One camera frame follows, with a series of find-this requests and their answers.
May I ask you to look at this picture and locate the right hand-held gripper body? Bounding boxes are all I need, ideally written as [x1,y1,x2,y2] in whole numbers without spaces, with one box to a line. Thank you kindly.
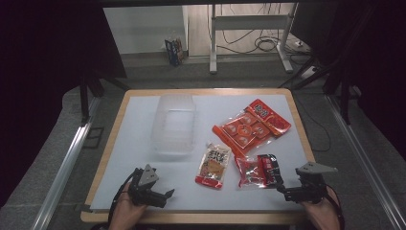
[294,161,339,205]

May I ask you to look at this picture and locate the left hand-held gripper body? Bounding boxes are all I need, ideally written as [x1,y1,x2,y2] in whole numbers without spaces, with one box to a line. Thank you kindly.
[127,164,169,209]

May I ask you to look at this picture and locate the red and black snack packet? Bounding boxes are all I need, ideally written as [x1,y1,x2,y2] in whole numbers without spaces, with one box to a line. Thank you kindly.
[235,153,283,190]

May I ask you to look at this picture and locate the clear plastic container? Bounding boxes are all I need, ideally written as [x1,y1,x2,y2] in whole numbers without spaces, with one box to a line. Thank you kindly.
[151,93,197,156]

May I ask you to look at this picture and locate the large orange snack bag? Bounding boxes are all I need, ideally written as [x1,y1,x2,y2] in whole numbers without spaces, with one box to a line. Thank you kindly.
[212,98,292,158]

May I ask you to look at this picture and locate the person's right hand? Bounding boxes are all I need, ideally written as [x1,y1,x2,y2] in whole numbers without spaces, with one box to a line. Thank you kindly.
[300,186,342,230]

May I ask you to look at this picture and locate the person's left hand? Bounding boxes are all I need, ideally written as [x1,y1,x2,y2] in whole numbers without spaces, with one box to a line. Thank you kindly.
[108,182,148,230]

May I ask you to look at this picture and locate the white table mat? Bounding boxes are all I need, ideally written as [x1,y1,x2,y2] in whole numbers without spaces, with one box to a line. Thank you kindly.
[90,94,315,212]

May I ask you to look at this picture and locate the small beige red snack packet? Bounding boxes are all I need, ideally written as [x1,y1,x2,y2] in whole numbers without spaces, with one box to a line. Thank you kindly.
[194,142,232,190]

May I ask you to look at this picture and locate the black stand leg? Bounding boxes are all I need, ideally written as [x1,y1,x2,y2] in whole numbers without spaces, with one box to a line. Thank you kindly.
[79,75,130,127]
[322,68,363,126]

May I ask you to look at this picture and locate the blue carton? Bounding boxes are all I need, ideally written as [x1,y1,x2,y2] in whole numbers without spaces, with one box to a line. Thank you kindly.
[164,36,186,67]

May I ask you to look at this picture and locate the white board panel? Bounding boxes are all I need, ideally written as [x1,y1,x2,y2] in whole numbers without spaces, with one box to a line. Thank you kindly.
[102,5,190,56]

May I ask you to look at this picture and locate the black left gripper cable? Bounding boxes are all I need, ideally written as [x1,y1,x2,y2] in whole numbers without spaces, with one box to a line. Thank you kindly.
[107,168,143,224]

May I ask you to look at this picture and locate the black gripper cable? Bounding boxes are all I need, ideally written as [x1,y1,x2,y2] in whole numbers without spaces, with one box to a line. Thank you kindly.
[325,185,346,229]
[107,168,143,224]

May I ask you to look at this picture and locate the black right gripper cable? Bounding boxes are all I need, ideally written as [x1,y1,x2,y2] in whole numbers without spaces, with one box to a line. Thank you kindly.
[325,185,346,229]

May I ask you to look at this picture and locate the thin black floor cable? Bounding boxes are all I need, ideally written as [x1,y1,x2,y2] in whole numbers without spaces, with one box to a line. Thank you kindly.
[295,95,332,153]

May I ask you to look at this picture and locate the aluminium rail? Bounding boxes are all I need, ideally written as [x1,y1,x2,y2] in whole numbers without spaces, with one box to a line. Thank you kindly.
[325,95,406,230]
[30,95,103,230]

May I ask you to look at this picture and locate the black floor cables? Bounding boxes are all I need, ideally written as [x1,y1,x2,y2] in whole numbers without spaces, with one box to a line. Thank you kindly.
[207,3,307,56]

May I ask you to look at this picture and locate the white metal stand frame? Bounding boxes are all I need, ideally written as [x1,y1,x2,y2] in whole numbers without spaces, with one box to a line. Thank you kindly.
[209,3,300,75]

